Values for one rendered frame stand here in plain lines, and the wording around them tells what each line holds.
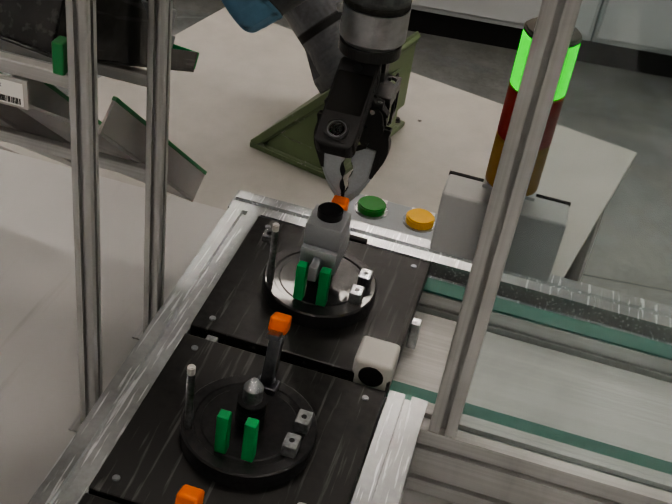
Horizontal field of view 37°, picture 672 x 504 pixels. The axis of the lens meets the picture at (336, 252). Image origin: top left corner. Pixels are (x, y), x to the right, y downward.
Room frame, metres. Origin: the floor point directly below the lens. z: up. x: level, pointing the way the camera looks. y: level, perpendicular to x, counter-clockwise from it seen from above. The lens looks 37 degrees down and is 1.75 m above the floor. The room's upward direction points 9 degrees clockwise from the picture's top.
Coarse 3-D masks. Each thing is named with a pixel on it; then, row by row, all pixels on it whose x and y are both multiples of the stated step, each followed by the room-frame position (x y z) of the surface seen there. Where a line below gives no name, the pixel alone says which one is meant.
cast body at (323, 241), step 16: (320, 208) 0.96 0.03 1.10; (336, 208) 0.96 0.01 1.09; (320, 224) 0.94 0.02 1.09; (336, 224) 0.94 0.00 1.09; (304, 240) 0.94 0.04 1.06; (320, 240) 0.93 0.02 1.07; (336, 240) 0.93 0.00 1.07; (304, 256) 0.93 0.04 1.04; (320, 256) 0.93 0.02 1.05; (336, 256) 0.93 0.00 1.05
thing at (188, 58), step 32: (0, 0) 0.86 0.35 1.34; (32, 0) 0.85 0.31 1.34; (64, 0) 0.85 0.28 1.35; (96, 0) 0.89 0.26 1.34; (128, 0) 0.94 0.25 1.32; (0, 32) 0.85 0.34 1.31; (32, 32) 0.84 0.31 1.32; (64, 32) 0.84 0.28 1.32; (128, 32) 0.94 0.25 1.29; (128, 64) 0.94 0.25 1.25; (192, 64) 1.06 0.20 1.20
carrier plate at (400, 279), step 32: (256, 224) 1.08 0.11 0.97; (288, 224) 1.09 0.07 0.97; (256, 256) 1.01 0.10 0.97; (384, 256) 1.05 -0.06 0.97; (224, 288) 0.94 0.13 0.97; (256, 288) 0.95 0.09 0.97; (384, 288) 0.99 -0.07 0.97; (416, 288) 1.00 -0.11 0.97; (224, 320) 0.88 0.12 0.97; (256, 320) 0.89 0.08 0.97; (384, 320) 0.93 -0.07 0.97; (256, 352) 0.85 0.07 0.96; (288, 352) 0.84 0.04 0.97; (320, 352) 0.85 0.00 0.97; (352, 352) 0.86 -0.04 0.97
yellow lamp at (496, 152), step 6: (498, 138) 0.80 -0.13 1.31; (498, 144) 0.80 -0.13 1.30; (492, 150) 0.81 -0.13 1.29; (498, 150) 0.80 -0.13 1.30; (492, 156) 0.80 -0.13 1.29; (498, 156) 0.80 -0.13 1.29; (492, 162) 0.80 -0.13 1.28; (498, 162) 0.79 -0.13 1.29; (492, 168) 0.80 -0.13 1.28; (486, 174) 0.81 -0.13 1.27; (492, 174) 0.80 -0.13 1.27; (492, 180) 0.80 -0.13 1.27; (492, 186) 0.79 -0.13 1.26
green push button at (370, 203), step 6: (360, 198) 1.18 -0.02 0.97; (366, 198) 1.18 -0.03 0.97; (372, 198) 1.18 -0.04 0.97; (378, 198) 1.18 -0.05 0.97; (360, 204) 1.16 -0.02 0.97; (366, 204) 1.16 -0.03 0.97; (372, 204) 1.17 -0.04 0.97; (378, 204) 1.17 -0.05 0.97; (384, 204) 1.17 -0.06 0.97; (360, 210) 1.16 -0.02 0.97; (366, 210) 1.15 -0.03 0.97; (372, 210) 1.15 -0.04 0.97; (378, 210) 1.15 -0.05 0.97; (384, 210) 1.16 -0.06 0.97; (372, 216) 1.15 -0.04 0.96; (378, 216) 1.15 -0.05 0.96
